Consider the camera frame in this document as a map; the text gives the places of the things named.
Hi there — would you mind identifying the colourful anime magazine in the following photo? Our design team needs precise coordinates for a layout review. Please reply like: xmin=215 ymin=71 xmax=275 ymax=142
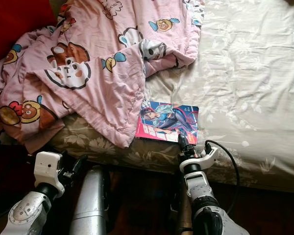
xmin=135 ymin=99 xmax=199 ymax=144

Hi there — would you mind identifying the beige floral bed sheet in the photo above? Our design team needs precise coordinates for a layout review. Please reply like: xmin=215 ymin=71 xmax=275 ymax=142
xmin=49 ymin=0 xmax=294 ymax=194

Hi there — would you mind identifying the pink cartoon print blanket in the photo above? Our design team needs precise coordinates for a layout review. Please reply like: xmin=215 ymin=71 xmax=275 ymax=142
xmin=0 ymin=0 xmax=205 ymax=153

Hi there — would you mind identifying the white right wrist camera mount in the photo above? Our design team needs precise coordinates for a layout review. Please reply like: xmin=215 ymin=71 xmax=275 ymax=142
xmin=180 ymin=146 xmax=220 ymax=173

